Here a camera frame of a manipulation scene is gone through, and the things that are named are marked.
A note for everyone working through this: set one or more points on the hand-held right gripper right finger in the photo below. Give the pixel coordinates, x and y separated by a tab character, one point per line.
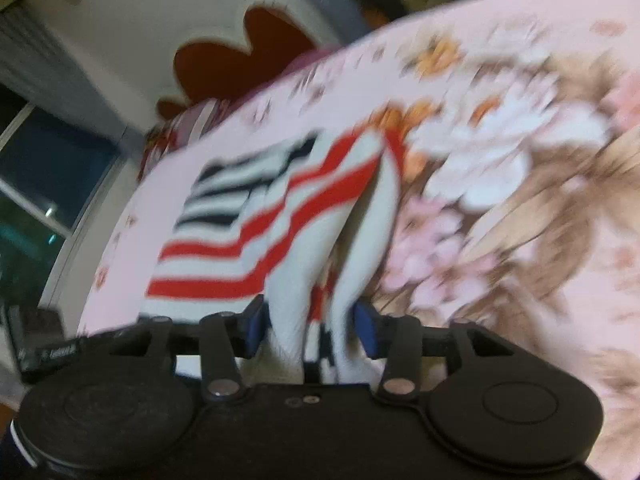
366	330

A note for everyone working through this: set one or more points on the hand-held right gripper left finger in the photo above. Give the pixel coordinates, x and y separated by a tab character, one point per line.
252	327

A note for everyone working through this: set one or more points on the striped white knit sweater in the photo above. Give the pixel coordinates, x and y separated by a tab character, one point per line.
260	230

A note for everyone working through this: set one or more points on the large dark window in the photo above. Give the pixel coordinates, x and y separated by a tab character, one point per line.
40	185

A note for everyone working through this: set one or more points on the pink floral bedsheet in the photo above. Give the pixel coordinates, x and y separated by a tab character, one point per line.
550	260

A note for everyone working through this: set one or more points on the striped floral pillow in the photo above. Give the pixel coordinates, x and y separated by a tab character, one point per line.
185	130

